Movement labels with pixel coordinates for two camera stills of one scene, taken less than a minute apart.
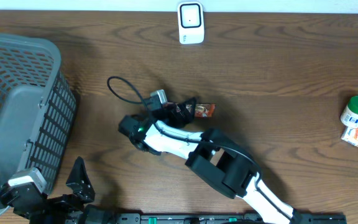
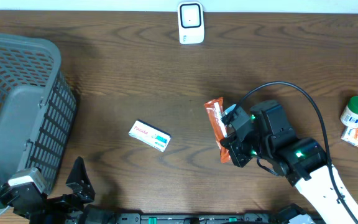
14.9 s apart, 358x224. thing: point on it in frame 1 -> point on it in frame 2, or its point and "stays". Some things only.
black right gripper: [171, 113] -> [235, 145]
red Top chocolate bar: [202, 110] -> [214, 109]
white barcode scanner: [191, 22] stays
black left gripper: [74, 180] stays
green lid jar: [357, 111] stays
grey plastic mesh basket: [28, 112] stays
